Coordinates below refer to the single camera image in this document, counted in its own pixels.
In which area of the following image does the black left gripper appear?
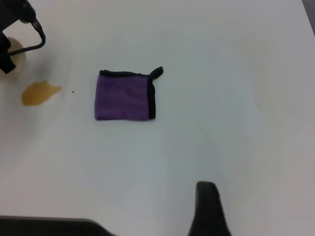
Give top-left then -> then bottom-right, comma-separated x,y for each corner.
0,0 -> 37,74

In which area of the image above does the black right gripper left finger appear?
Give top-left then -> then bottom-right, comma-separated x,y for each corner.
0,215 -> 112,236

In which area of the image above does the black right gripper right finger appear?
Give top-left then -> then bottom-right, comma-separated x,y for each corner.
188,181 -> 232,236

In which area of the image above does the purple cloth with black trim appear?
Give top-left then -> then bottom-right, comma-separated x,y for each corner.
94,66 -> 164,121

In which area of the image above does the brown coffee spill puddle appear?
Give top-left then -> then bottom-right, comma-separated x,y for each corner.
21,80 -> 63,107

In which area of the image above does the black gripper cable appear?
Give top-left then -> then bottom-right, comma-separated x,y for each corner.
7,19 -> 47,55

